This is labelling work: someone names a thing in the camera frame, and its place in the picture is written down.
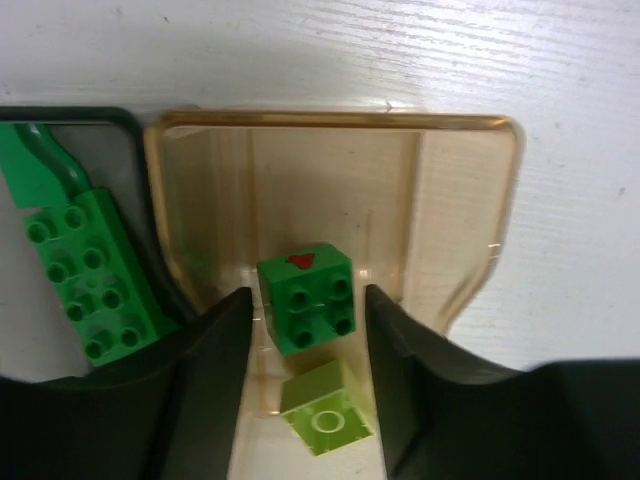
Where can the dark green curved lego piece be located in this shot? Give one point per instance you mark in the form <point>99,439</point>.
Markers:
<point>39,172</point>

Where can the dark green 2x4 lego brick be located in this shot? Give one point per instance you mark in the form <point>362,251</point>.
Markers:
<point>104,292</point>

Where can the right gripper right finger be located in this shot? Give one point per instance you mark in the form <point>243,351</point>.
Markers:
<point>446,413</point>

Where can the grey transparent container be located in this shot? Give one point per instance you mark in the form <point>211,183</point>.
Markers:
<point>38,342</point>

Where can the light green square lego brick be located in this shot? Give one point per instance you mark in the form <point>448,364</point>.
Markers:
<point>326,408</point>

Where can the dark green square lego brick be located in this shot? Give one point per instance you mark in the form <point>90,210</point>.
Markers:
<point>307,297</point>

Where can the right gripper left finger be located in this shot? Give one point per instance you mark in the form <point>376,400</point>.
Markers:
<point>168,411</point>

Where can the orange transparent container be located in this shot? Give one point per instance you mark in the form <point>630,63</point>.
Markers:
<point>419,202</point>

